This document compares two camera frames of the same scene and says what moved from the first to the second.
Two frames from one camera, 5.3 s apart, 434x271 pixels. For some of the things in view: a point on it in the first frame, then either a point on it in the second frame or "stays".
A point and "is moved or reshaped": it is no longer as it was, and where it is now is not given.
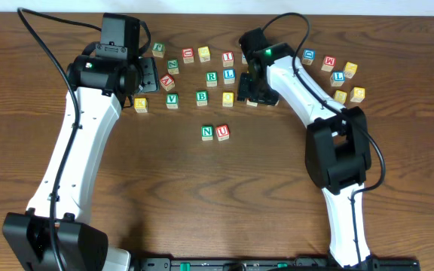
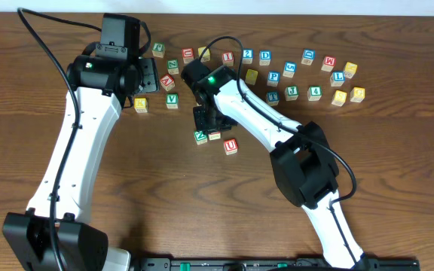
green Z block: x=172 y=67 stays
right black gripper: x=258 y=96 → x=209 y=123
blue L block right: x=337 y=78 stays
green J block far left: x=158 y=50 stays
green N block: x=207 y=132 is moved or reshaped
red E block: x=252 y=104 is moved or reshaped
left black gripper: x=149 y=75 stays
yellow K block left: x=140 y=105 stays
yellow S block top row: x=204 y=53 stays
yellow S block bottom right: x=340 y=96 stays
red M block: x=328 y=63 stays
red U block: x=222 y=132 → x=230 y=146
